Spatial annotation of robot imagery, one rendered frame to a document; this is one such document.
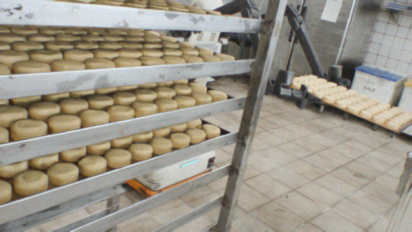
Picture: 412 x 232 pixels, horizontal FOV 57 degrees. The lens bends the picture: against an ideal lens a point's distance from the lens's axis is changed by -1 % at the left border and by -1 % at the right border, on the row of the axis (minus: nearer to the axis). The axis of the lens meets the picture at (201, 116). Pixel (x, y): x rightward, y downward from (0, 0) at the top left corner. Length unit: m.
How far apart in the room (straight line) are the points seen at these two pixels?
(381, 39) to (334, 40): 0.96
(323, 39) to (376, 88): 0.92
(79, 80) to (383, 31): 5.61
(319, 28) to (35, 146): 4.96
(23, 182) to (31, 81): 0.18
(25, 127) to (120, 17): 0.21
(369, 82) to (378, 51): 0.78
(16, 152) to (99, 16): 0.21
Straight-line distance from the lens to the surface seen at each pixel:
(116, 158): 0.72
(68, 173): 0.66
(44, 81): 0.53
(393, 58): 5.94
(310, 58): 2.29
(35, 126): 0.60
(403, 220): 1.83
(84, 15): 0.54
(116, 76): 0.59
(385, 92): 5.31
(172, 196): 0.83
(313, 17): 5.41
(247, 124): 0.92
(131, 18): 0.59
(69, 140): 0.58
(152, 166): 0.73
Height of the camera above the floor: 1.39
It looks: 19 degrees down
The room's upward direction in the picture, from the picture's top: 11 degrees clockwise
